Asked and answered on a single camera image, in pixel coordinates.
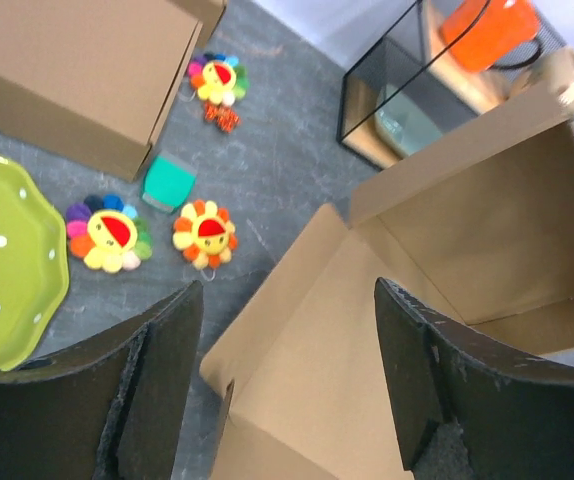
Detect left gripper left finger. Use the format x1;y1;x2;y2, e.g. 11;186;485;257
0;282;203;479

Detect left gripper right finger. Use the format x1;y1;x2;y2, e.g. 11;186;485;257
374;278;574;479

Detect cardboard box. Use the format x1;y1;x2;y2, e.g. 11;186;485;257
0;1;201;181
200;67;574;479
173;0;228;48

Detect orange flower plush keychain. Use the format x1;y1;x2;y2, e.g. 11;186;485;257
171;199;238;272

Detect green dotted plate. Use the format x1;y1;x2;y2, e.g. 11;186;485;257
0;156;69;371

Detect rainbow flower plush front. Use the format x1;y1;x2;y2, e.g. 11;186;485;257
65;194;153;274

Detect teal small sponge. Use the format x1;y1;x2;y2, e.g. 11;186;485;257
141;150;197;214

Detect teal rectangular dish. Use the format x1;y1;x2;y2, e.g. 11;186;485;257
374;83;461;157

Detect orange enamel mug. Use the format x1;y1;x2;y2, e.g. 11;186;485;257
439;0;543;73

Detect rainbow flower plush keychain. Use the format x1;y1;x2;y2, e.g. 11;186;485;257
185;52;249;134

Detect black wire wooden shelf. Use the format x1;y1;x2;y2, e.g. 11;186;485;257
337;1;574;168

